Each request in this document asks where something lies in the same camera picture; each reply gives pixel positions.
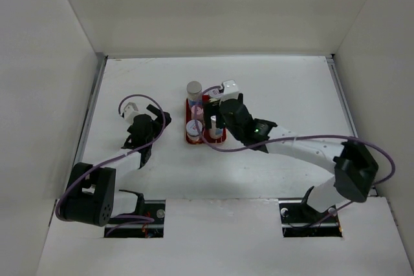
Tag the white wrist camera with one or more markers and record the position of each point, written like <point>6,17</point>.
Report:
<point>129,112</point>
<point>229,90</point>

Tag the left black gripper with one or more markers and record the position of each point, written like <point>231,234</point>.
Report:
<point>159,123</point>

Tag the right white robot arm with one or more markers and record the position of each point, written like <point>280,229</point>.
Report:
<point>348,160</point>

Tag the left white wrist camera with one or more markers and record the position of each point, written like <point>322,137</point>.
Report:
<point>129,112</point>

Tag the silver lid shaker bottle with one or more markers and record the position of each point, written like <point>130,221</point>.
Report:
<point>215,132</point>

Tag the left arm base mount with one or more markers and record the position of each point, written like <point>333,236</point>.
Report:
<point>139,214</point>

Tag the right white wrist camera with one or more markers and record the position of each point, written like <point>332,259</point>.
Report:
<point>229,90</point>

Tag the red rectangular tray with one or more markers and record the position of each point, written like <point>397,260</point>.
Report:
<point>205,131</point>

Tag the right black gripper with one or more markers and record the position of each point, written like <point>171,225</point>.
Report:
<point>213,108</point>

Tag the blue label shaker bottle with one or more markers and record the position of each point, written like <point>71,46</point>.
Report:
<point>194,93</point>

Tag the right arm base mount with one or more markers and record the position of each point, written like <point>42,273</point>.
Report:
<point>298,220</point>

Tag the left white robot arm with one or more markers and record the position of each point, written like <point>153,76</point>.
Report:
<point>94,193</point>

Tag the pink spice jar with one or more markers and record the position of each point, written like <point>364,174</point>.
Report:
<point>197,113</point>

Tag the blue lid spice jar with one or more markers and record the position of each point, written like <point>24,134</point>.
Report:
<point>194,129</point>
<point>215,93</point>

